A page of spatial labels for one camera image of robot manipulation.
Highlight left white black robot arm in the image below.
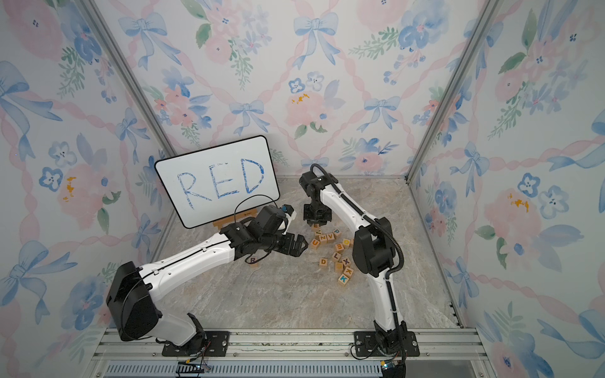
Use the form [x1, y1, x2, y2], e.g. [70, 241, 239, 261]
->
[106, 205, 308, 347]

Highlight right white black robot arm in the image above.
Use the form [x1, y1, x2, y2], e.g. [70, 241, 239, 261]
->
[299, 163, 407, 358]

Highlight wooden letter block K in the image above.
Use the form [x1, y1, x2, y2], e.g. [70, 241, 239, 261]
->
[338, 274, 350, 286]

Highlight wooden whiteboard stand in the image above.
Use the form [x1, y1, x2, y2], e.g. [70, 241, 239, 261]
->
[212, 209, 258, 230]

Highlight whiteboard with RED written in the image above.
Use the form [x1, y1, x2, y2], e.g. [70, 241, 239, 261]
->
[154, 135, 280, 229]

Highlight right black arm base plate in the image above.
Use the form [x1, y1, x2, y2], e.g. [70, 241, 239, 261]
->
[352, 331, 421, 358]

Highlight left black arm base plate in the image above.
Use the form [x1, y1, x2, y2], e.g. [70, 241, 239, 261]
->
[162, 331, 231, 358]

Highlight aluminium front rail frame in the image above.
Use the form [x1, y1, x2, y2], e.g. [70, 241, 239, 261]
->
[84, 329, 496, 377]

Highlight right aluminium corner post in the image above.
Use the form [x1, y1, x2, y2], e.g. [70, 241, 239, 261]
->
[406, 0, 500, 186]

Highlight aluminium corner post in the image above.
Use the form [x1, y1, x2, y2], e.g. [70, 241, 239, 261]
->
[75, 0, 176, 157]
[406, 0, 500, 186]

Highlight left aluminium corner post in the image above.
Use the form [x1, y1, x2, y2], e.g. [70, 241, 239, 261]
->
[75, 0, 176, 157]

